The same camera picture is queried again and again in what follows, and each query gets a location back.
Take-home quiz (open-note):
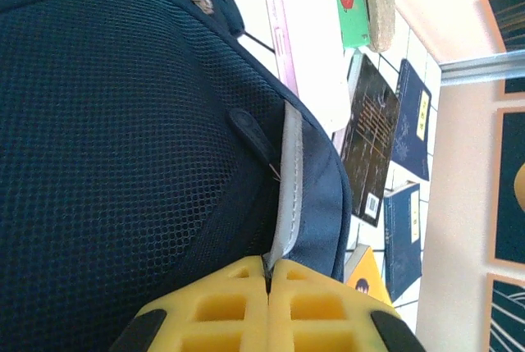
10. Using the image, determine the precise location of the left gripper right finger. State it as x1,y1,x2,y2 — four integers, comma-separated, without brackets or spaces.
266,259,427,352

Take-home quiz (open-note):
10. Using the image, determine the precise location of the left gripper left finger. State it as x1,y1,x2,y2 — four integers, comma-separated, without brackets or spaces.
110,255,270,352

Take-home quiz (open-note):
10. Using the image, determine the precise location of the navy book with yellow label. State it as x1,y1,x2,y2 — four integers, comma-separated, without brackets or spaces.
383,181,423,304
393,58,432,183

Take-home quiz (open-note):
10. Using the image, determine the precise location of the black book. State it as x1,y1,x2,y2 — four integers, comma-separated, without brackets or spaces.
338,50,401,228

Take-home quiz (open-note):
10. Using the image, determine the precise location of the navy blue backpack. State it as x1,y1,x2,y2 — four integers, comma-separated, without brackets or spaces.
0,0,354,352

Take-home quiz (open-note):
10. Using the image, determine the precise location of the pink pencil case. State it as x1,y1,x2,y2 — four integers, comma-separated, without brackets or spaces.
258,0,354,156

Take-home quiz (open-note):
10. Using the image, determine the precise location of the green notebook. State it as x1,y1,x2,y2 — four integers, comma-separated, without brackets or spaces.
331,0,372,49

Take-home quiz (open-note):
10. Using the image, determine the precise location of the tan glasses case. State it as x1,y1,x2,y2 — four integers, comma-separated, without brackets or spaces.
358,0,397,53

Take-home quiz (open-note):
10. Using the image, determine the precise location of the aluminium corner post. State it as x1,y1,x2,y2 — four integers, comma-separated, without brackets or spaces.
441,50,525,86

